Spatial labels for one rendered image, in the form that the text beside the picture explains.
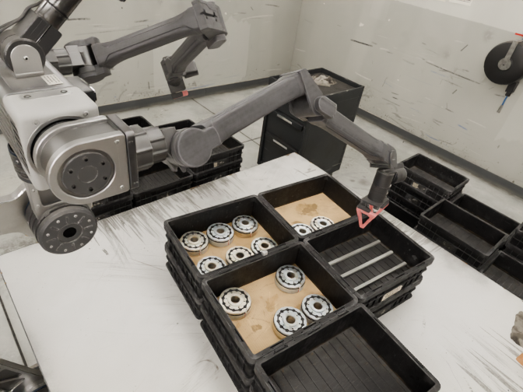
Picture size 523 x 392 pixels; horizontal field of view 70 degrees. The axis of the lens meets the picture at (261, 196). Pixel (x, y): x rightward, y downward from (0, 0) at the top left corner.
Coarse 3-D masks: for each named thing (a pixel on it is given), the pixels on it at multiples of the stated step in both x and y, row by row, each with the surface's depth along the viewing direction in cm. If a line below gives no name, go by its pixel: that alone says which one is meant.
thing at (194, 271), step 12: (228, 204) 144; (264, 204) 147; (180, 216) 135; (276, 216) 142; (168, 228) 129; (288, 228) 137; (180, 252) 123; (192, 264) 117; (228, 264) 119; (204, 276) 114
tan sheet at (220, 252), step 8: (264, 232) 149; (240, 240) 143; (248, 240) 144; (208, 248) 138; (216, 248) 138; (224, 248) 139; (248, 248) 140; (200, 256) 134; (216, 256) 135; (224, 256) 136
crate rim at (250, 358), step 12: (276, 252) 127; (312, 252) 129; (240, 264) 120; (324, 264) 125; (216, 276) 115; (336, 276) 121; (204, 288) 111; (216, 300) 108; (216, 312) 107; (336, 312) 110; (228, 324) 102; (240, 336) 100; (288, 336) 101; (240, 348) 98; (252, 360) 95
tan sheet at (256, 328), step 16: (240, 288) 125; (256, 288) 126; (272, 288) 127; (304, 288) 129; (256, 304) 121; (272, 304) 121; (288, 304) 122; (240, 320) 115; (256, 320) 116; (256, 336) 111; (272, 336) 112; (256, 352) 107
